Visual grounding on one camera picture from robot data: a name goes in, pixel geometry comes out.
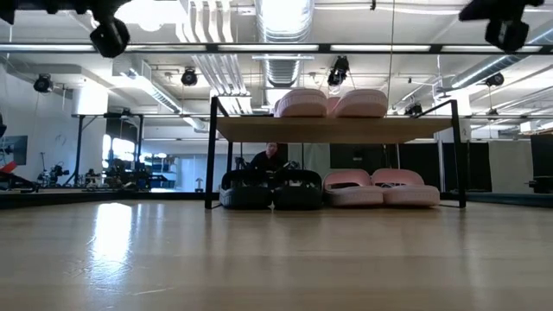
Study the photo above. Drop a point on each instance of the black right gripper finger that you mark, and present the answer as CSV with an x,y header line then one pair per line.
x,y
473,13

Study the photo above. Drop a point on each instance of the pink slide sandal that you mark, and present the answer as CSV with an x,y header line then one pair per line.
x,y
363,105
352,194
302,105
410,194

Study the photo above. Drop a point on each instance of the black slide sandal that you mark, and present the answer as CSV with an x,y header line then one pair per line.
x,y
246,198
298,198

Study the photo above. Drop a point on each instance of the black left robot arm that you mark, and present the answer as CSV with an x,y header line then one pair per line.
x,y
21,5

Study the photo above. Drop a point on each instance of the black track spotlight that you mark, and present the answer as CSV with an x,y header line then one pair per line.
x,y
414,109
43,83
339,71
189,78
495,80

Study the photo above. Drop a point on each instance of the black equipment cabinet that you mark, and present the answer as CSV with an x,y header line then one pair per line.
x,y
542,160

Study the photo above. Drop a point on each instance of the black partition panel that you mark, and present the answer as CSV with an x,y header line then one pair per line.
x,y
479,166
419,155

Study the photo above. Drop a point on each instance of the person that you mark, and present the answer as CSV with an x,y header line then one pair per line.
x,y
268,162

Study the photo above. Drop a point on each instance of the black metal station frame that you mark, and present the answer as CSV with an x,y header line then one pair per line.
x,y
211,48

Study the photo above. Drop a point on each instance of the black metal rack frame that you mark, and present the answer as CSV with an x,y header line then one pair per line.
x,y
80,147

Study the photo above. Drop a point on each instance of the dark wall screen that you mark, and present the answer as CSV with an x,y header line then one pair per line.
x,y
15,149

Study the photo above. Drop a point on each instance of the silver ventilation duct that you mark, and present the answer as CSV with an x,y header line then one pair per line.
x,y
283,69

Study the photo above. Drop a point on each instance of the wooden shelf with black frame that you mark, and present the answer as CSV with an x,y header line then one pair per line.
x,y
328,134

